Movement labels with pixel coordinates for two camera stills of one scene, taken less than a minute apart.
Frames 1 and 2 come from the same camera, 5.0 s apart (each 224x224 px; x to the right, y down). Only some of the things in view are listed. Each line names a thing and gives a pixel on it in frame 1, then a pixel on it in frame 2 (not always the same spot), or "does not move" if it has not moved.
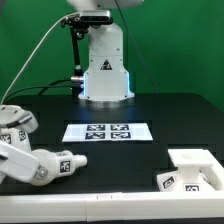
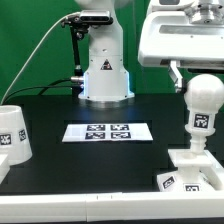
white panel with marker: [214, 174] does not move
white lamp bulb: [57, 164] to [203, 94]
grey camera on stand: [95, 16] does not move
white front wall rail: [118, 206] does not move
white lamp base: [187, 176] does not move
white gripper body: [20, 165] to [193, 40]
